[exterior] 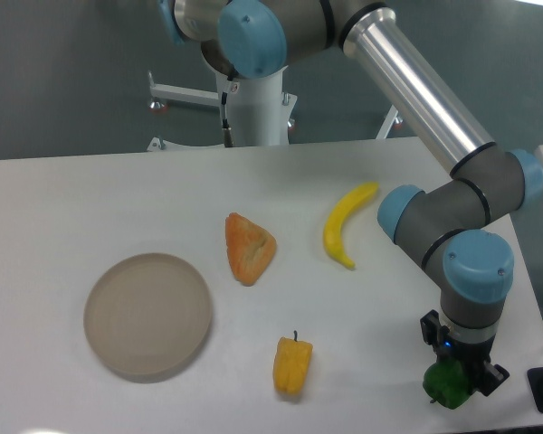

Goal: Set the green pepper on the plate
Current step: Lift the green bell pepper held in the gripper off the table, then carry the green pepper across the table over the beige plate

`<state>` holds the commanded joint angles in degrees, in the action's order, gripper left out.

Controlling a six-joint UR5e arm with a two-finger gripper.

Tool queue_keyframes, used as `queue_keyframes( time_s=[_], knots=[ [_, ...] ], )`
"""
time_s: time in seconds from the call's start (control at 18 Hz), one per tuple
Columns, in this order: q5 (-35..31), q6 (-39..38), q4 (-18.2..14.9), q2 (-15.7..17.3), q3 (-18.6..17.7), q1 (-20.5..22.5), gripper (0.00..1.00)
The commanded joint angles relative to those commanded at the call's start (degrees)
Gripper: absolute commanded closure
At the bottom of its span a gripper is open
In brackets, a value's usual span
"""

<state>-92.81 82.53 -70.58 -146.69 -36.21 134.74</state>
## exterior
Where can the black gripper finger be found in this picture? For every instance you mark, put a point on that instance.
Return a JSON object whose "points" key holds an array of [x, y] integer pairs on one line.
{"points": [[490, 378], [430, 326]]}

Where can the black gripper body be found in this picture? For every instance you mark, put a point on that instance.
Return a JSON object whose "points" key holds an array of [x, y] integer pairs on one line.
{"points": [[471, 346]]}

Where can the yellow toy pepper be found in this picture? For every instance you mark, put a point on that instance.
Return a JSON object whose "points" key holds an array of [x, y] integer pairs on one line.
{"points": [[291, 364]]}

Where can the green toy pepper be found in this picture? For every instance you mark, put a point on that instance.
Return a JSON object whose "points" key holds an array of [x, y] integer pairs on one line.
{"points": [[447, 383]]}

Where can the yellow toy banana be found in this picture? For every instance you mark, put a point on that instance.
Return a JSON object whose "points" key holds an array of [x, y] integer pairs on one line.
{"points": [[346, 206]]}

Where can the orange toy bread slice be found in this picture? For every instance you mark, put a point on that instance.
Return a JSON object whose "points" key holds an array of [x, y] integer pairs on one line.
{"points": [[250, 248]]}

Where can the beige round plate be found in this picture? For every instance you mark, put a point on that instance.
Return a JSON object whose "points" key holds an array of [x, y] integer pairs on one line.
{"points": [[148, 316]]}

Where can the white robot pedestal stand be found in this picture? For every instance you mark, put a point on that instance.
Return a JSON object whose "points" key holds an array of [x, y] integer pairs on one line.
{"points": [[251, 112]]}

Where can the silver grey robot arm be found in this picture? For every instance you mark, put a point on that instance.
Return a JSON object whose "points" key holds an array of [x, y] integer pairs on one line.
{"points": [[248, 43]]}

